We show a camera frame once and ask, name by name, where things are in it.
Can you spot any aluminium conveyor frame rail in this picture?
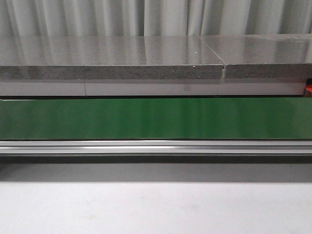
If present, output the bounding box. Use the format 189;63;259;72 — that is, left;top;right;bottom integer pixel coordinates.
0;140;312;156

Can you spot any grey granite slab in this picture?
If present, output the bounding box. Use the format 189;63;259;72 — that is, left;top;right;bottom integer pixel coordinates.
0;36;223;80
201;34;312;81

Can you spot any grey granite slab right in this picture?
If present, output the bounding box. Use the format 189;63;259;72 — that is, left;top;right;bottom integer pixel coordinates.
201;34;312;81

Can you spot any red plastic tray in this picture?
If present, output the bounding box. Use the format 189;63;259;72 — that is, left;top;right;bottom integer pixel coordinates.
304;84;312;98

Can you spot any grey pleated curtain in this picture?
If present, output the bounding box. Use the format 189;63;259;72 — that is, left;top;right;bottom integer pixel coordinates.
0;0;312;36

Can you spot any grey granite slab left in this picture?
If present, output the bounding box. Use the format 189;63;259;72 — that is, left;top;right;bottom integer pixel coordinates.
0;36;223;80

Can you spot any green conveyor belt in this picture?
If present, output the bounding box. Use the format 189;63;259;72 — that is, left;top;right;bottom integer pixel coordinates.
0;97;312;140

